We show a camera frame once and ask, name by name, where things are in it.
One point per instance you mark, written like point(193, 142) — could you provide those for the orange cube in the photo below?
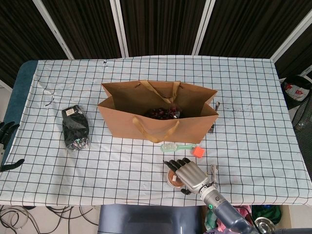
point(198, 152)

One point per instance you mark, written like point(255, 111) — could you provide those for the green brush white bristles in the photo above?
point(168, 147)

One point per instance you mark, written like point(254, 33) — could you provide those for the cardboard box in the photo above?
point(284, 217)

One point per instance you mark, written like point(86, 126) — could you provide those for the grey cloth with red marks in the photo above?
point(297, 83)

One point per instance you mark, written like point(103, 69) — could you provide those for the pink cloth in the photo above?
point(243, 209)

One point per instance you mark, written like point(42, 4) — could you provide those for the dark grey robot torso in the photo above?
point(146, 219)

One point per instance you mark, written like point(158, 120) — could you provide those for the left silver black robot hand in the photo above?
point(8, 129)

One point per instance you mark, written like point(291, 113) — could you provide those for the blue table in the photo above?
point(14, 97)

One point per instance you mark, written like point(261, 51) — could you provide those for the green patterned cloth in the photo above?
point(209, 219)

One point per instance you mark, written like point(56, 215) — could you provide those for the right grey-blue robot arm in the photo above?
point(229, 214)

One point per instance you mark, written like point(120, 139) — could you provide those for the brown round cup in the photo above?
point(174, 181)

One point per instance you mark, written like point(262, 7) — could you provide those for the metal fork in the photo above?
point(217, 105)

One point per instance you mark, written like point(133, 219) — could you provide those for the steel bowl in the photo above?
point(265, 224)

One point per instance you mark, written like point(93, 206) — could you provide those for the black item in clear packet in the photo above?
point(74, 126)

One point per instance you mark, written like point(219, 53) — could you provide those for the brown paper bag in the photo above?
point(185, 126)

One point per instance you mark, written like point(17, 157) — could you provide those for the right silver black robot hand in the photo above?
point(192, 175)

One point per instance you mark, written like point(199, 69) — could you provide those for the dark green cloth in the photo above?
point(265, 210)

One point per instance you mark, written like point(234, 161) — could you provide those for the white partition frame post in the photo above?
point(203, 26)
point(119, 26)
point(290, 36)
point(54, 29)

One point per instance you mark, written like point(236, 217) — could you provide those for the purple grape bunch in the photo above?
point(161, 114)

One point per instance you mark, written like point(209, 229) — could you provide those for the dark green mesh chair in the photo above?
point(303, 117)

